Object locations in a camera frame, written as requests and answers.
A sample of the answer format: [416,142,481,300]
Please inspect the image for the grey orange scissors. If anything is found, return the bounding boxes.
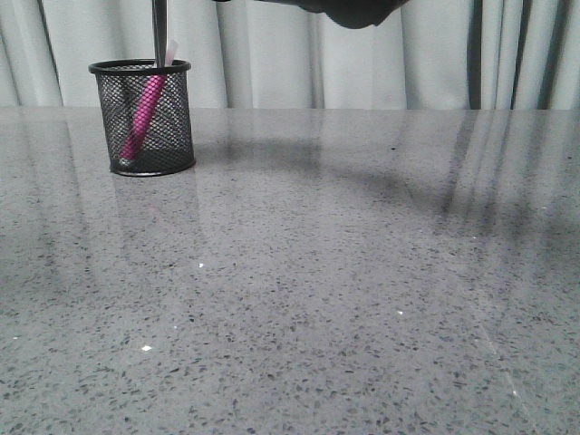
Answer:
[151,0,168,68]

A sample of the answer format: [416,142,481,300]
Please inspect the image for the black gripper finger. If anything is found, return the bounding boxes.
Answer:
[212,0,409,31]

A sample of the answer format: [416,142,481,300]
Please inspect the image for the black mesh pen cup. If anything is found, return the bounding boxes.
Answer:
[88,59,196,177]

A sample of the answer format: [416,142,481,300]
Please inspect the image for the pink white pen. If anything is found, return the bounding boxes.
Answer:
[118,38,179,167]

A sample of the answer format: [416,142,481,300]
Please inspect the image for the grey pleated curtain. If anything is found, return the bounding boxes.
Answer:
[1,1,579,110]

